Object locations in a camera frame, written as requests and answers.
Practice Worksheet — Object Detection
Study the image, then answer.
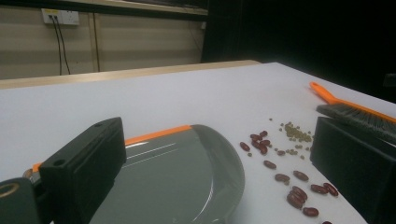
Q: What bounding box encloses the pile of small green beans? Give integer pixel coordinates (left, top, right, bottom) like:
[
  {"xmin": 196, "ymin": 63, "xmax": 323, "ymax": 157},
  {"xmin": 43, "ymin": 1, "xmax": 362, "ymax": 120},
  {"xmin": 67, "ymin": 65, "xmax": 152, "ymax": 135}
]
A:
[{"xmin": 248, "ymin": 118, "xmax": 314, "ymax": 161}]

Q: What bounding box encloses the wooden table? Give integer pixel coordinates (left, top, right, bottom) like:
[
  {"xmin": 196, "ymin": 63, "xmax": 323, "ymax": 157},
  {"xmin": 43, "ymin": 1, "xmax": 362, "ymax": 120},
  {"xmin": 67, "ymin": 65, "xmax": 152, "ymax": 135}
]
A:
[{"xmin": 0, "ymin": 60, "xmax": 262, "ymax": 91}]

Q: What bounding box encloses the black curtain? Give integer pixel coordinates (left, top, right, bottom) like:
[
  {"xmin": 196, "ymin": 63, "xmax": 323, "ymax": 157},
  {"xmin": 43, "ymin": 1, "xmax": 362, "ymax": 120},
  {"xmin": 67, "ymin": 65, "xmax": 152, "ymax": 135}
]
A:
[{"xmin": 201, "ymin": 0, "xmax": 396, "ymax": 104}]

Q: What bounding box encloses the beige wall conduit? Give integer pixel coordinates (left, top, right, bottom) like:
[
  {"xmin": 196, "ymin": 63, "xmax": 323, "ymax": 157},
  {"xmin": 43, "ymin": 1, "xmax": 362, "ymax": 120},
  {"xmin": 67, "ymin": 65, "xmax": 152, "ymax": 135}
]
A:
[{"xmin": 87, "ymin": 12, "xmax": 101, "ymax": 73}]

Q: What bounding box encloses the black power cable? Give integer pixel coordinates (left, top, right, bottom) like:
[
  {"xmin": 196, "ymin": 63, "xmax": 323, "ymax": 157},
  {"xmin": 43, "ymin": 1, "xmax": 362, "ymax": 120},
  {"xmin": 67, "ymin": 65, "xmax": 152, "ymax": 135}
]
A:
[
  {"xmin": 55, "ymin": 16, "xmax": 72, "ymax": 76},
  {"xmin": 49, "ymin": 16, "xmax": 63, "ymax": 76}
]

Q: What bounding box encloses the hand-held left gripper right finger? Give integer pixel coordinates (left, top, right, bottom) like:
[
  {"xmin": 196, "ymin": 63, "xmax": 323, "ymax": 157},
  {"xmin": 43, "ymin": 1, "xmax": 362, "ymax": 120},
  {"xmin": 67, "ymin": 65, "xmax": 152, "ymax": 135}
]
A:
[{"xmin": 309, "ymin": 116, "xmax": 396, "ymax": 224}]

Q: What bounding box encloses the pile of red kidney beans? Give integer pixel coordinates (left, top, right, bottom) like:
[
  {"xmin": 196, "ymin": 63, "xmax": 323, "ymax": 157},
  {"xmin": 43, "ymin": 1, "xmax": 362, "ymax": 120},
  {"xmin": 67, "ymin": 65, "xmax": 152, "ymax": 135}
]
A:
[{"xmin": 239, "ymin": 130, "xmax": 340, "ymax": 224}]

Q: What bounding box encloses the grey dustpan with orange edge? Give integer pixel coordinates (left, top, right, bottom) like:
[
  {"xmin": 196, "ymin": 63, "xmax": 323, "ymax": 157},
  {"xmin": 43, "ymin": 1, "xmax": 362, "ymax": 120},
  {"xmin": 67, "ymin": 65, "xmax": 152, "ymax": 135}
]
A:
[{"xmin": 31, "ymin": 124, "xmax": 246, "ymax": 224}]

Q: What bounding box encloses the white table board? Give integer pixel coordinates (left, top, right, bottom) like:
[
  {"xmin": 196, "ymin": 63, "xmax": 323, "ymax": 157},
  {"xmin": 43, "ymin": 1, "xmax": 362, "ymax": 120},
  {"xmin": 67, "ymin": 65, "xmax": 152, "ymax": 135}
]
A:
[{"xmin": 0, "ymin": 62, "xmax": 396, "ymax": 224}]

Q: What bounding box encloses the white wall socket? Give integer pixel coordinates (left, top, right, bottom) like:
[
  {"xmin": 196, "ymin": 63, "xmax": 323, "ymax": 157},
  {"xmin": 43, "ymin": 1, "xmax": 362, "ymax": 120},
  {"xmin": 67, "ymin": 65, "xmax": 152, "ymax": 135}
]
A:
[{"xmin": 41, "ymin": 7, "xmax": 80, "ymax": 26}]

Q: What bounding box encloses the black metal crossbar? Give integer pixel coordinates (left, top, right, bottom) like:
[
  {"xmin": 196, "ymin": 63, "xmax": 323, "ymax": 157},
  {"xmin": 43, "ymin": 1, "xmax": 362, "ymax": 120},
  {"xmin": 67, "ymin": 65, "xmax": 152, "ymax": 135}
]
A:
[{"xmin": 0, "ymin": 0, "xmax": 209, "ymax": 22}]

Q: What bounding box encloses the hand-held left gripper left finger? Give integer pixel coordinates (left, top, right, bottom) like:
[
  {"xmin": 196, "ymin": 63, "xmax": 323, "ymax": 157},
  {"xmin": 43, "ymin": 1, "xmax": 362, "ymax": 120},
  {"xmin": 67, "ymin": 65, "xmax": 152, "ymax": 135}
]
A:
[{"xmin": 39, "ymin": 117, "xmax": 127, "ymax": 224}]

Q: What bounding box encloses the orange brush with grey bristles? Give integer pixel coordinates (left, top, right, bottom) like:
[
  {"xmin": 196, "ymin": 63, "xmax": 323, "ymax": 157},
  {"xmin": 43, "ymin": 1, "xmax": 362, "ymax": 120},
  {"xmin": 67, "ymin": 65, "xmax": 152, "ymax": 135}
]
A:
[{"xmin": 309, "ymin": 81, "xmax": 396, "ymax": 145}]

